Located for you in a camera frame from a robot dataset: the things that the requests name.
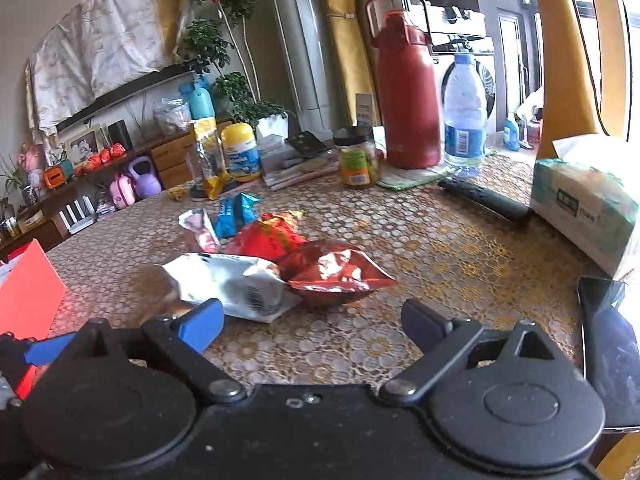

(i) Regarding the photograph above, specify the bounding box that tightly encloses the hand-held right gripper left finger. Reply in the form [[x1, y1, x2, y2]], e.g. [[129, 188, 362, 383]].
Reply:
[[75, 299, 248, 403]]

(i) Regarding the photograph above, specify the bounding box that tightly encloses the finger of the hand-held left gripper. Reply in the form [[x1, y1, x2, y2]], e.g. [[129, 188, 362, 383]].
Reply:
[[0, 332, 76, 377]]

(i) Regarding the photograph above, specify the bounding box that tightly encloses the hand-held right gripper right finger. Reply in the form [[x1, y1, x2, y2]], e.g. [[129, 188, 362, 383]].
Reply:
[[380, 299, 556, 403]]

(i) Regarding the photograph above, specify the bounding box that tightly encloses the white cardboard box red edge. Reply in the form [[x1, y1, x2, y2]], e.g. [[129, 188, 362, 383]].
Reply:
[[0, 239, 68, 397]]

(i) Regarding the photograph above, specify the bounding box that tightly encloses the pink white snack packet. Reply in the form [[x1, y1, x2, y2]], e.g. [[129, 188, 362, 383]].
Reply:
[[178, 208, 222, 254]]

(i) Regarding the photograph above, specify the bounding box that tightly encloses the red orange snack bag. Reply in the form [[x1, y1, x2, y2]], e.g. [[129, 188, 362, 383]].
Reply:
[[224, 210, 308, 262]]

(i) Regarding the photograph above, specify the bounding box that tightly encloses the silver white snack packet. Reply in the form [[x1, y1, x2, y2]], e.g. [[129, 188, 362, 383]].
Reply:
[[160, 253, 302, 324]]

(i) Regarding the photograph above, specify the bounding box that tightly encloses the dark red foil snack bag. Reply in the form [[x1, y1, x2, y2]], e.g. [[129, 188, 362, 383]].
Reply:
[[276, 240, 399, 307]]

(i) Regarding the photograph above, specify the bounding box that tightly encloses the small blue snack packet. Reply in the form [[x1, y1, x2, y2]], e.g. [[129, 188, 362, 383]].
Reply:
[[214, 196, 240, 239], [236, 192, 264, 226]]

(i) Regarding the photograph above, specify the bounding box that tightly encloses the white router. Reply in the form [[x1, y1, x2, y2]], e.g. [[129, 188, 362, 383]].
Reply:
[[58, 194, 97, 234]]

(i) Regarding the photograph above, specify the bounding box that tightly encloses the green woven coaster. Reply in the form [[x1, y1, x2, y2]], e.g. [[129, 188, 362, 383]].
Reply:
[[377, 162, 452, 191]]

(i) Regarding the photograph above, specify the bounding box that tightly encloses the purple kettlebell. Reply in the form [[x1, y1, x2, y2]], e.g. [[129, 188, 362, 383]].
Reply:
[[127, 156, 164, 200]]

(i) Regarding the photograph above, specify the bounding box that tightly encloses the pink small case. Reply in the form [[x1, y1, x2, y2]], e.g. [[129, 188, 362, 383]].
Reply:
[[108, 172, 136, 210]]

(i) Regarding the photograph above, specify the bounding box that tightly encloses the wooden tv cabinet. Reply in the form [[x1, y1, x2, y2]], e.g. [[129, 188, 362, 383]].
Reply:
[[0, 119, 237, 262]]

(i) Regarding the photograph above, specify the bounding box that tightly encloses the white bottle with yellow lid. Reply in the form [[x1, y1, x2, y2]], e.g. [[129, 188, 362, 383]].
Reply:
[[220, 122, 262, 183]]

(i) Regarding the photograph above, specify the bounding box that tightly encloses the orange retro radio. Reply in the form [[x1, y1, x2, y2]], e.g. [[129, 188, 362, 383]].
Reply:
[[43, 164, 75, 191]]

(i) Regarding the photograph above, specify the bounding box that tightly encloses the glass jar with black lid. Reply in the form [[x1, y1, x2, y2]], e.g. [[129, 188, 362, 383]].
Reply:
[[333, 125, 382, 189]]

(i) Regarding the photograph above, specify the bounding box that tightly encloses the stack of books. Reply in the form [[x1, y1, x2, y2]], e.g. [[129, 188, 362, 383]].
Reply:
[[259, 135, 342, 191]]

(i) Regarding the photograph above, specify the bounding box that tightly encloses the pink plush doll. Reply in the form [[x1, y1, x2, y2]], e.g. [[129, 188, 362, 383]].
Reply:
[[19, 142, 49, 197]]

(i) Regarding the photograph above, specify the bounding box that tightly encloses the black smartphone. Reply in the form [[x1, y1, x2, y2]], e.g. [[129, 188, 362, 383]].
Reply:
[[577, 275, 640, 434]]

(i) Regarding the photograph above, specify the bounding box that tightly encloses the row of red apples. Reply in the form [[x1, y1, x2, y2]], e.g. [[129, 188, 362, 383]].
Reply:
[[74, 142, 128, 177]]

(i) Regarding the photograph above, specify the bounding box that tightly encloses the green white tissue pack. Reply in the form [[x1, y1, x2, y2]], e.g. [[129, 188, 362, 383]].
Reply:
[[530, 134, 640, 281]]

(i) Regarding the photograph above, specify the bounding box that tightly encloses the black cylindrical speaker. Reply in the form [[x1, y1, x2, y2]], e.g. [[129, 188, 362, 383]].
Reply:
[[107, 119, 132, 151]]

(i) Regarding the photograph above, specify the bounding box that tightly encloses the framed photo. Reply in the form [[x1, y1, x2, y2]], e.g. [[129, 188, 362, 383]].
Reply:
[[64, 125, 107, 167]]

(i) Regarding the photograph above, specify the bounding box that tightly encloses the clear plastic bag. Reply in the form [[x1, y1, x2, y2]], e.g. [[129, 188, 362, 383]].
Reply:
[[152, 97, 194, 136]]

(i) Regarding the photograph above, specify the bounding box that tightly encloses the black wallet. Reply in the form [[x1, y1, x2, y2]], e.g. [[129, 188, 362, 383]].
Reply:
[[287, 130, 329, 156]]

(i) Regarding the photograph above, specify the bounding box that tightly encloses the white plant pot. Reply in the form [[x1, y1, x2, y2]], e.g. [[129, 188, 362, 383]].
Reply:
[[254, 112, 290, 141]]

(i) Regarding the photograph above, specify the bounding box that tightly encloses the clear plastic water bottle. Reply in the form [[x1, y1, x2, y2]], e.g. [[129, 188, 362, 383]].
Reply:
[[443, 52, 489, 177]]

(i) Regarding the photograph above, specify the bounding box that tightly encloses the teal spray bottle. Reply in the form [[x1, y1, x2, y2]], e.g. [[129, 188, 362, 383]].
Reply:
[[179, 77, 216, 121]]

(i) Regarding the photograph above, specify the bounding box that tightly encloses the red thermos jug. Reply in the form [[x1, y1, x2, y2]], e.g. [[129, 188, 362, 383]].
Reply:
[[365, 0, 444, 170]]

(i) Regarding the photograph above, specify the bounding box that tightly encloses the black television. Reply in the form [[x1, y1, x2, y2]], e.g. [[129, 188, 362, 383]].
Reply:
[[54, 64, 202, 134]]

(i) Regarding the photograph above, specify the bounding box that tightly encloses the green potted tree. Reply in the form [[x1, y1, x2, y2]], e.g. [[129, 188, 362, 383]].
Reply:
[[179, 0, 289, 127]]

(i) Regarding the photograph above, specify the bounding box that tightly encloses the printed cloth cover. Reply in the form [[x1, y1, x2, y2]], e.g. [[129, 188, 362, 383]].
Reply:
[[26, 0, 187, 132]]

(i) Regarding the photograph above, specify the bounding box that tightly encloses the white washing machine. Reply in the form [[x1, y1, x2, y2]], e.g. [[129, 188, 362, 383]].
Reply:
[[429, 4, 497, 137]]

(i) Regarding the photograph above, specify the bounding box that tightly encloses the yellow window curtain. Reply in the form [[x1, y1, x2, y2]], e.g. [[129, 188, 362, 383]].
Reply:
[[529, 0, 617, 162]]

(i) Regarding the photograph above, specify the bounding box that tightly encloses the grey standing air conditioner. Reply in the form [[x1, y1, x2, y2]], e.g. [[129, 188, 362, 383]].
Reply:
[[264, 0, 342, 127]]

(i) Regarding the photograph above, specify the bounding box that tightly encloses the black cylindrical handle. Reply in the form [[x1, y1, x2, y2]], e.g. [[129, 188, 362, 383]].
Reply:
[[438, 177, 534, 229]]

